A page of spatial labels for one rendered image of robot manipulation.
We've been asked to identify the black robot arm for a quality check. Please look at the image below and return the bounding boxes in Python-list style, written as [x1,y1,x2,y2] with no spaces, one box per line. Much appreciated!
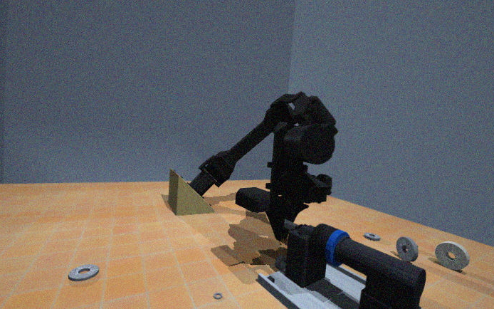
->
[187,91,338,204]

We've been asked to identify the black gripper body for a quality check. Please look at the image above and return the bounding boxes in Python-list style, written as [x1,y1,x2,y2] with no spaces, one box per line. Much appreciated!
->
[235,157,308,213]

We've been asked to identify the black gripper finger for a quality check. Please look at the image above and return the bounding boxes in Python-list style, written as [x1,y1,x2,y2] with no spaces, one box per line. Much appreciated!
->
[265,208,291,241]
[282,202,309,239]

